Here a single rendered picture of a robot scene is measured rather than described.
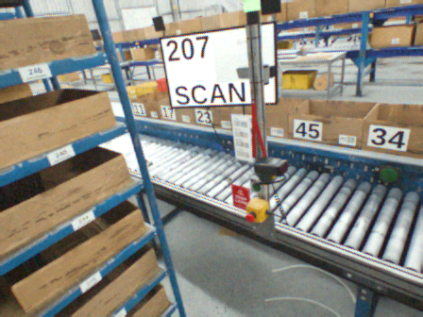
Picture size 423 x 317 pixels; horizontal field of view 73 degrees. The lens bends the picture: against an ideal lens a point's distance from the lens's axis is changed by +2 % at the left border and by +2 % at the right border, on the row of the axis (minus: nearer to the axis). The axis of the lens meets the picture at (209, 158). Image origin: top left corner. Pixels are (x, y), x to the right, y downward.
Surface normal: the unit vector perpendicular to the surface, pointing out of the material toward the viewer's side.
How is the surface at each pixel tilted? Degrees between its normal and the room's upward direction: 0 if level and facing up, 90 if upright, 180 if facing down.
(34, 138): 91
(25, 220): 91
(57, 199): 91
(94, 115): 91
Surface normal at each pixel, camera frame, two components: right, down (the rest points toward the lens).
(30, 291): 0.71, 0.22
